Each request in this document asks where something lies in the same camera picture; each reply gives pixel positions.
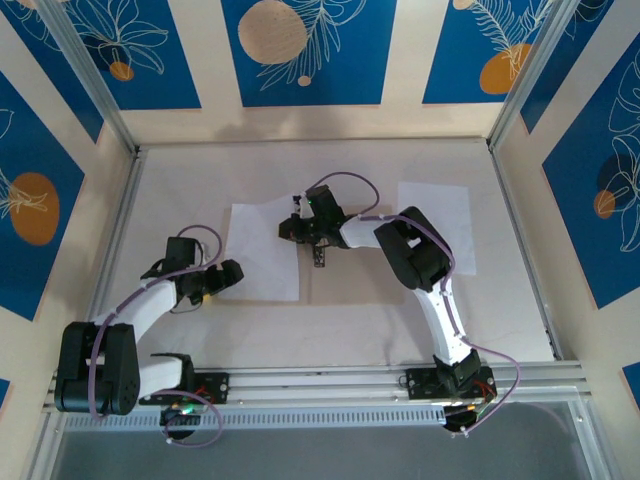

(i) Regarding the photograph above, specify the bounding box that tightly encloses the white paper sheet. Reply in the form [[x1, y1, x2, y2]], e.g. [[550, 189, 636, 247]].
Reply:
[[217, 195, 302, 303], [397, 181, 477, 276]]

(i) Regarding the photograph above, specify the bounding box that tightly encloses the brown cardboard folder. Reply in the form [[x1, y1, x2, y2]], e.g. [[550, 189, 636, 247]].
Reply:
[[298, 203, 407, 305]]

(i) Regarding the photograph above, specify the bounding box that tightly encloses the black left base electronics board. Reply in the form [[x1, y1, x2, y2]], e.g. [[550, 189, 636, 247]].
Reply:
[[158, 403, 202, 442]]

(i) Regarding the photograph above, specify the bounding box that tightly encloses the black base electronics board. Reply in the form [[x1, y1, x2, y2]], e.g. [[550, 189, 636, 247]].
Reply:
[[442, 402, 489, 437], [158, 403, 202, 442]]

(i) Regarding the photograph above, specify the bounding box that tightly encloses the black right base electronics board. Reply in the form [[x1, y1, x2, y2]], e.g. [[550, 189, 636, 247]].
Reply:
[[442, 402, 489, 437]]

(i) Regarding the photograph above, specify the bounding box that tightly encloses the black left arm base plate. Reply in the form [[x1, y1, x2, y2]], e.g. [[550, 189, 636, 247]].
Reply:
[[138, 371, 232, 407]]

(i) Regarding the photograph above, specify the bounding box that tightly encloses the aluminium left side rail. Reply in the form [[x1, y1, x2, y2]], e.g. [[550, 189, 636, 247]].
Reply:
[[73, 147, 147, 372]]

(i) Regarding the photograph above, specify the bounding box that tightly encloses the aluminium front frame rail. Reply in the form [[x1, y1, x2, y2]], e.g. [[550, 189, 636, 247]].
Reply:
[[42, 360, 587, 414]]

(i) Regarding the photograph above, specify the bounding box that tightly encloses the grey slotted cable duct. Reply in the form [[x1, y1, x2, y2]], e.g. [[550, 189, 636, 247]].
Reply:
[[62, 403, 447, 432]]

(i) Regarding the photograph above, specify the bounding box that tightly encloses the blue floral wall panel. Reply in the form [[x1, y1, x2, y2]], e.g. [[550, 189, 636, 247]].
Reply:
[[421, 0, 569, 105], [0, 69, 87, 322], [64, 0, 203, 111], [542, 47, 640, 310], [221, 0, 399, 108]]

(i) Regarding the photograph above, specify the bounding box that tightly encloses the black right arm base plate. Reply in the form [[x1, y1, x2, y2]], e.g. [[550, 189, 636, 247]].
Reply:
[[404, 366, 497, 402]]

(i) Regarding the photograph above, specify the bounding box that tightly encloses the aluminium left corner post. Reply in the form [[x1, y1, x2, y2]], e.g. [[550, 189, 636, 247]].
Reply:
[[36, 0, 141, 156]]

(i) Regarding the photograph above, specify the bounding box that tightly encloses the aluminium corner post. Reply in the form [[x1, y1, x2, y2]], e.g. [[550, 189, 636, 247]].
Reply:
[[487, 0, 593, 154], [36, 0, 141, 156]]

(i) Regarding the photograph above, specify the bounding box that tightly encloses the aluminium right corner post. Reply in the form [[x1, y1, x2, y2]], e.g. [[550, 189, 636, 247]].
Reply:
[[487, 0, 593, 154]]

